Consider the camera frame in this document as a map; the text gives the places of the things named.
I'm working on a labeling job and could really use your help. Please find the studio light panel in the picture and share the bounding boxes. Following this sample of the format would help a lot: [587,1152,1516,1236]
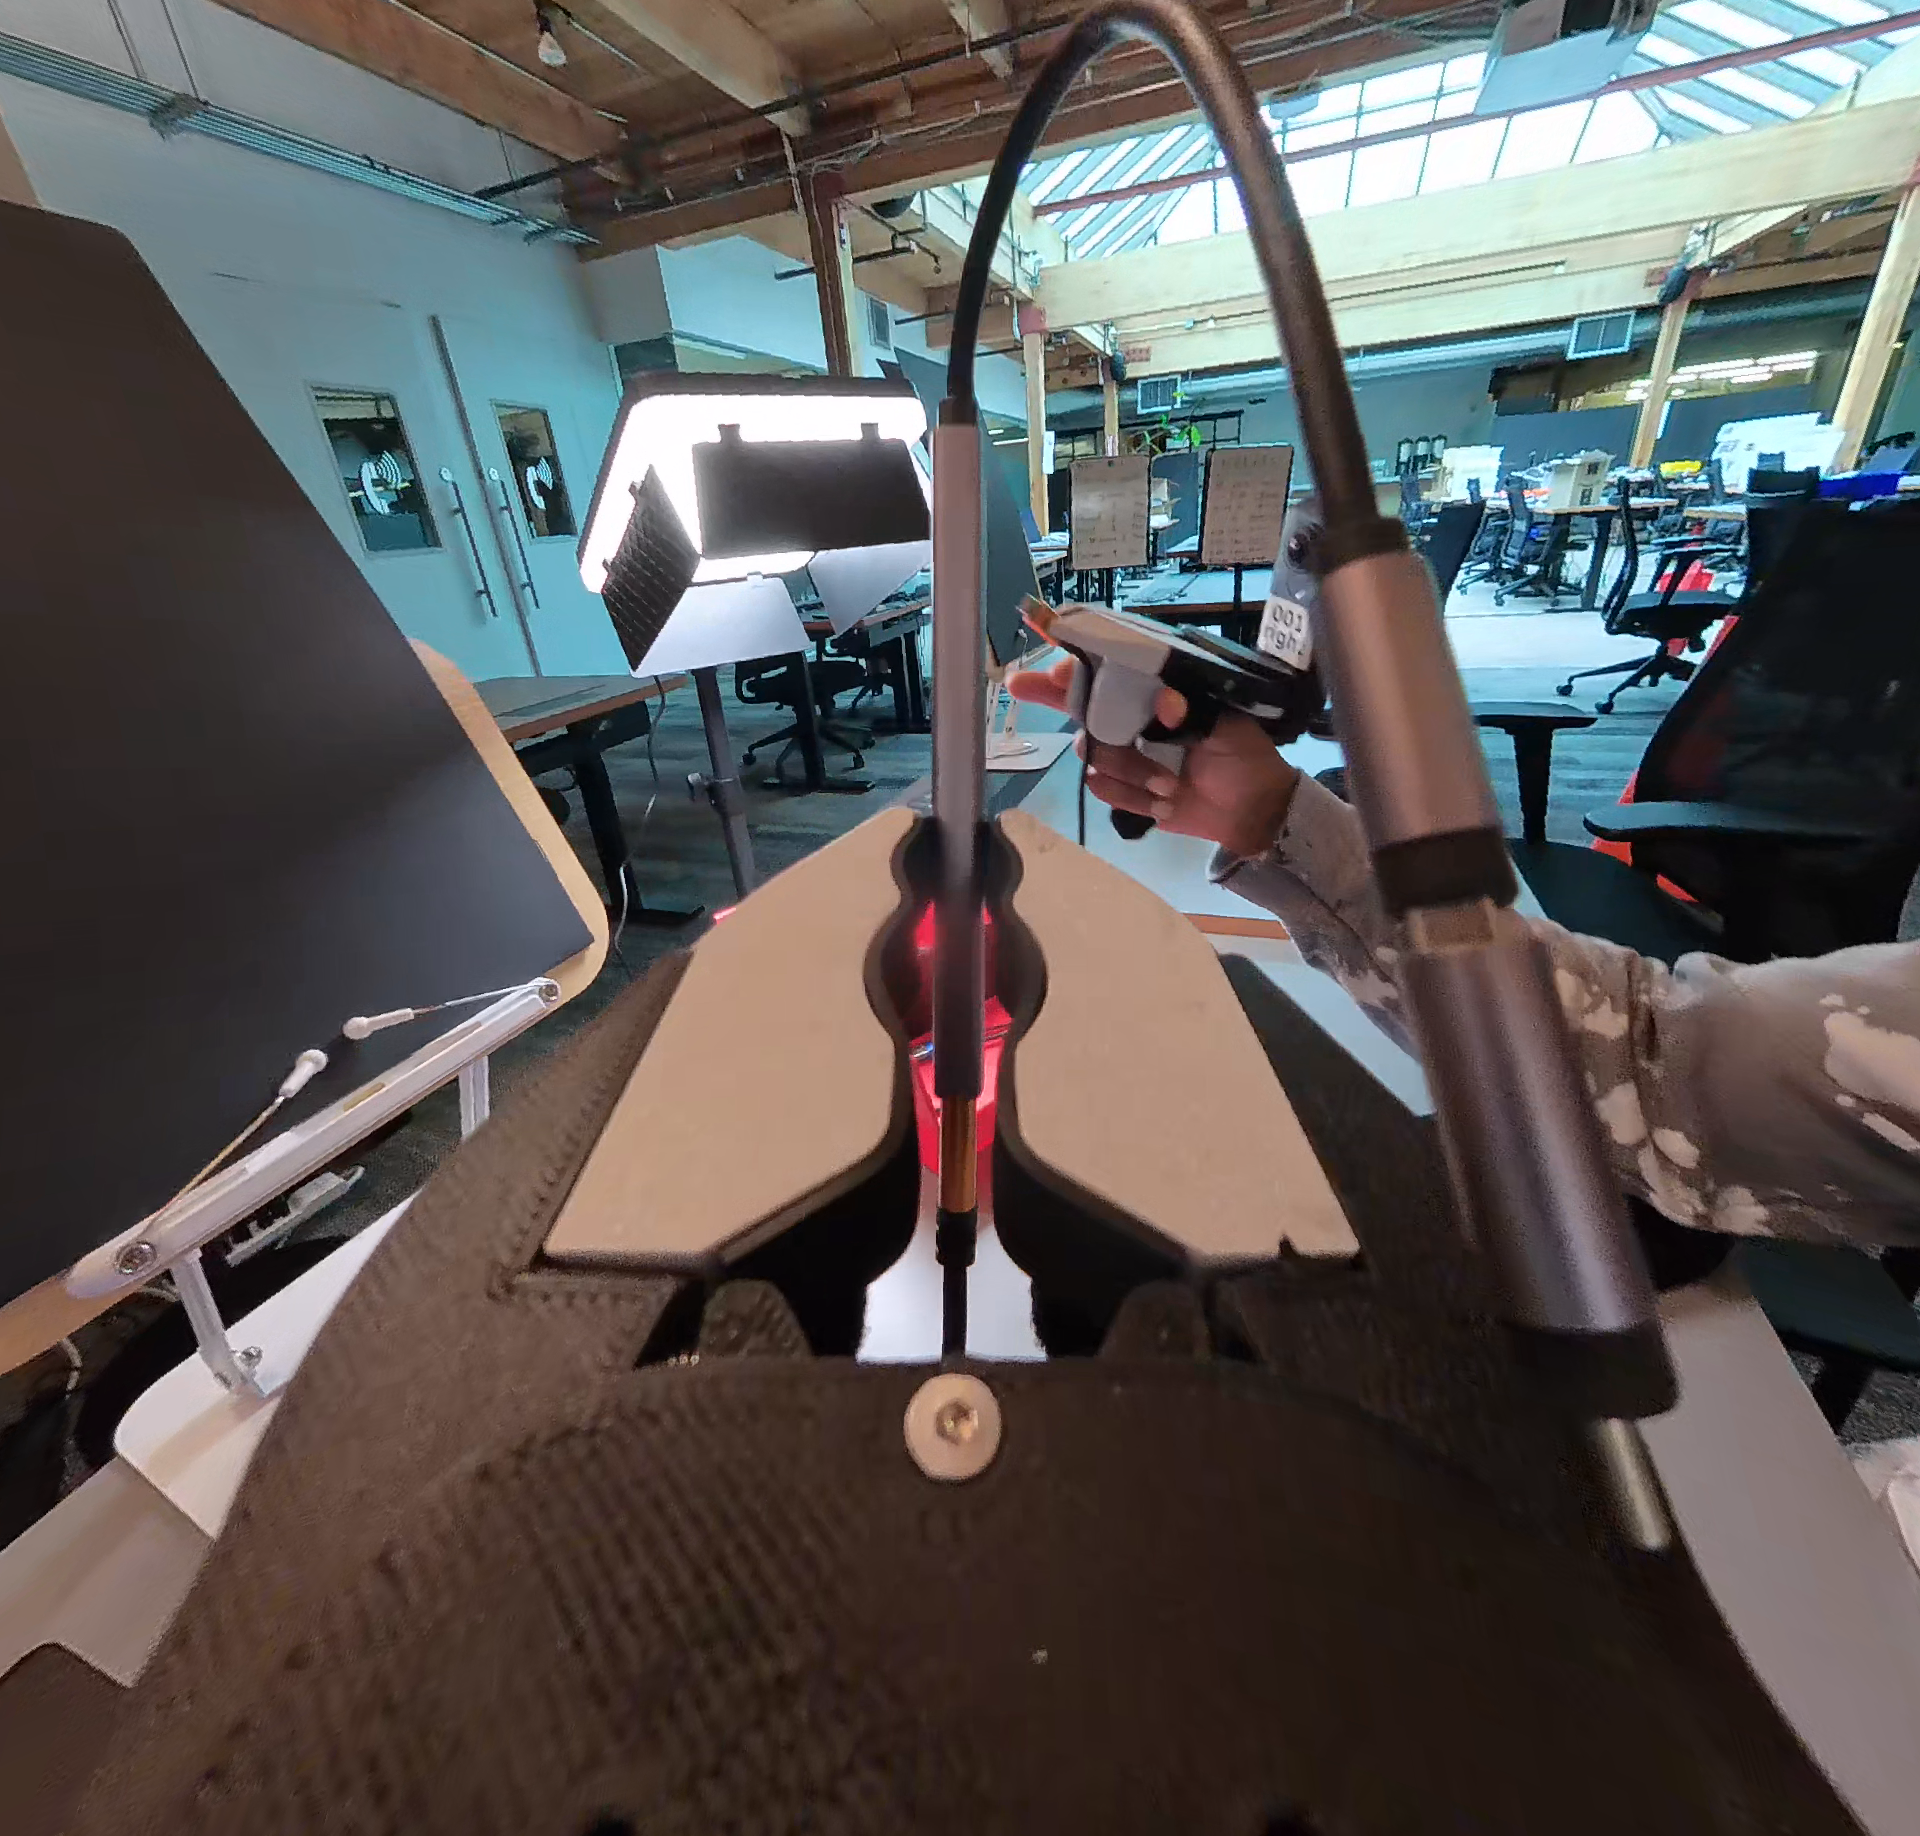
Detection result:
[574,369,935,675]

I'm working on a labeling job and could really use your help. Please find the white folding board stand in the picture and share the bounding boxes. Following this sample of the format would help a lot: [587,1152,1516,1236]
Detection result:
[62,971,569,1546]
[983,651,1075,776]

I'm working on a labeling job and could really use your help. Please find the red plastic bin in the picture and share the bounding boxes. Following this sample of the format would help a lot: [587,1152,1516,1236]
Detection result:
[898,890,1004,1177]

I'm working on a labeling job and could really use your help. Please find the standing whiteboard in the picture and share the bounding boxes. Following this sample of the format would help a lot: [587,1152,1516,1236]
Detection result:
[1199,438,1295,571]
[1070,453,1152,572]

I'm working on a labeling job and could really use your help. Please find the ceiling projector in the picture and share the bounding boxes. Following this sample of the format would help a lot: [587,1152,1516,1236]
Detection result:
[1474,0,1665,117]

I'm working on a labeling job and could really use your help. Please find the person's right forearm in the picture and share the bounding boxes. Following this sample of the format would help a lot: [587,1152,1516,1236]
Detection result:
[1213,774,1920,1257]

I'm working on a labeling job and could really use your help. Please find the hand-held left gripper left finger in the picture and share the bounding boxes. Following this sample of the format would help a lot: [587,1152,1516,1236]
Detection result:
[538,806,922,1317]

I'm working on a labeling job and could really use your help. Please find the black light stand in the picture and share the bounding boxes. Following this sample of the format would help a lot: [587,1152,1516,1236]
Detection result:
[686,665,764,901]

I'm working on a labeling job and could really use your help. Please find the person's right hand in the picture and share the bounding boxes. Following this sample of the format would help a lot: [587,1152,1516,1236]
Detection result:
[999,657,1302,842]

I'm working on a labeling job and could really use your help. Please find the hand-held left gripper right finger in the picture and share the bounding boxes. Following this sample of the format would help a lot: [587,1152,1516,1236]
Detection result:
[989,811,1362,1317]

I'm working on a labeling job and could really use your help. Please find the black mesh office chair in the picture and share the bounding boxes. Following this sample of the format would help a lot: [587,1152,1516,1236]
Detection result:
[1587,492,1920,952]

